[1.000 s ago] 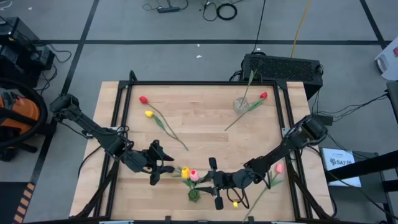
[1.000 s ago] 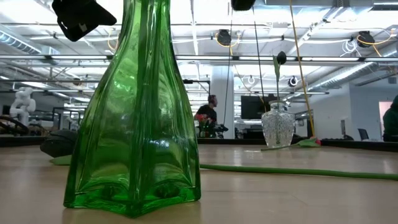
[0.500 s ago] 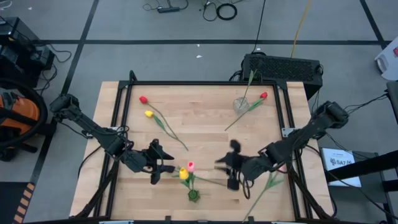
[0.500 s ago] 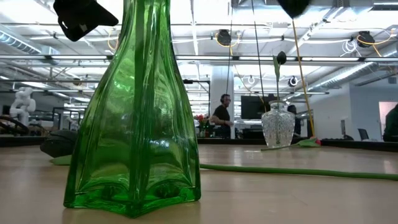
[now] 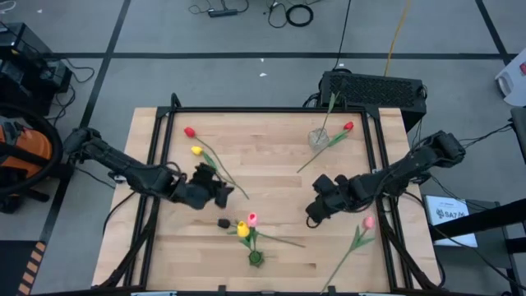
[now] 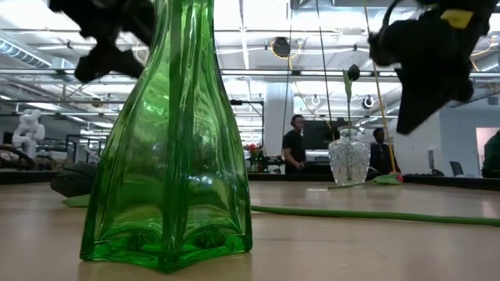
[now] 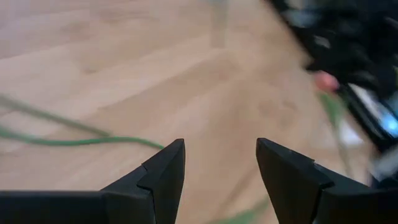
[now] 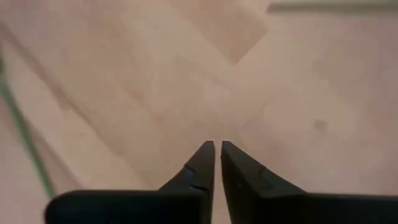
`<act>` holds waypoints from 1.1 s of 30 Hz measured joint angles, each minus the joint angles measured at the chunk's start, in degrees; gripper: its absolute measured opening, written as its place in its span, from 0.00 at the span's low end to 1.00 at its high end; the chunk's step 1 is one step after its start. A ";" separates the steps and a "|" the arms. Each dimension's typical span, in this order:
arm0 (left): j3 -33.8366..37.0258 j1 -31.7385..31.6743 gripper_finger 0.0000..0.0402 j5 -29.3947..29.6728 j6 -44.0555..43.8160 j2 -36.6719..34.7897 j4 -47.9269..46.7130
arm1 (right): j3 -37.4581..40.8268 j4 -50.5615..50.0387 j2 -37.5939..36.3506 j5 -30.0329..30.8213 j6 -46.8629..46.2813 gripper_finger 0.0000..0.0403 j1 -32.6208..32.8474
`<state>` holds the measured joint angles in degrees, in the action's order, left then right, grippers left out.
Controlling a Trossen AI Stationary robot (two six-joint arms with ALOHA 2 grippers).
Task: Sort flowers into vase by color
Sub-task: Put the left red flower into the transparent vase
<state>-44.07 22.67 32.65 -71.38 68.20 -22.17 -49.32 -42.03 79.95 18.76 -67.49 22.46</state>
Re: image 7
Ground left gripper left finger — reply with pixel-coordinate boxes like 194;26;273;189
0;138;187;224

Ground red artificial tulip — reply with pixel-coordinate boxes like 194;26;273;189
0;93;111;138

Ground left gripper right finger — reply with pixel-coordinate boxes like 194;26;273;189
255;137;398;224

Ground pink and yellow artificial tulip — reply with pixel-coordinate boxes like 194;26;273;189
312;70;357;178

